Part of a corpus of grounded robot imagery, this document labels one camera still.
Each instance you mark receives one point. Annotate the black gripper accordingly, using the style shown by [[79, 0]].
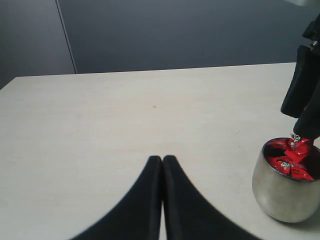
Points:
[[306, 73]]

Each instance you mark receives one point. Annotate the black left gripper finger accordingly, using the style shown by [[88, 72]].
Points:
[[308, 124], [137, 216], [188, 215]]

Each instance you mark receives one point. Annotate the red wrapper piece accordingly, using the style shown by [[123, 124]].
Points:
[[299, 146]]

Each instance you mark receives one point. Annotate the red candies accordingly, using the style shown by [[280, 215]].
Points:
[[291, 165]]

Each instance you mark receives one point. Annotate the stainless steel cup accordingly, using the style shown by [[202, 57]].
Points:
[[281, 197]]

